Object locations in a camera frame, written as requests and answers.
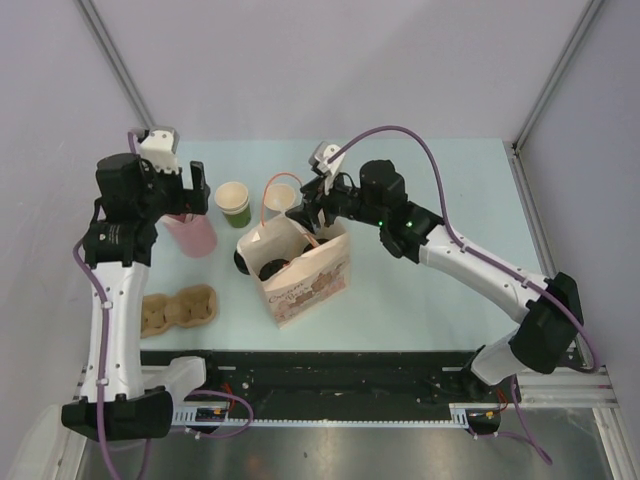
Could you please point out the pink holder cup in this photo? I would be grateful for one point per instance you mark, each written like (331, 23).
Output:
(194, 235)

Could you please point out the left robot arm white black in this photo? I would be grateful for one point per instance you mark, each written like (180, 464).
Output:
(115, 254)

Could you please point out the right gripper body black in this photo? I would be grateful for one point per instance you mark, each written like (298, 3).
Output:
(343, 200)

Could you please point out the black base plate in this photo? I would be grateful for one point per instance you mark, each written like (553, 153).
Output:
(349, 386)

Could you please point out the aluminium rail frame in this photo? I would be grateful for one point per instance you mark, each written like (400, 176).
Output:
(564, 386)

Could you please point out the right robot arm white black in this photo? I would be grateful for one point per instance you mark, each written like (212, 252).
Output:
(547, 310)

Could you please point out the brown pulp cup carrier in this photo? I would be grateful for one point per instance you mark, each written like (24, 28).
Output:
(189, 308)

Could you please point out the paper bag with orange handles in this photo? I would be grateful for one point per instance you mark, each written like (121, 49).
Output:
(309, 279)

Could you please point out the stack of black lids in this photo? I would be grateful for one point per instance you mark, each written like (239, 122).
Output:
(240, 263)

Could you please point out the green paper cup stack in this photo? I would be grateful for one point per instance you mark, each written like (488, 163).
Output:
(232, 198)

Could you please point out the white slotted cable duct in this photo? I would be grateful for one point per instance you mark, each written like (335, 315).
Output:
(185, 417)

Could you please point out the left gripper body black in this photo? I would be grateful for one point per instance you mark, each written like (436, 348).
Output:
(165, 194)

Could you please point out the white paper cup stack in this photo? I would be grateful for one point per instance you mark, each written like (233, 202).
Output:
(280, 198)

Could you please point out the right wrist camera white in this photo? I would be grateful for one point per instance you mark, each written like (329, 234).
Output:
(326, 162)

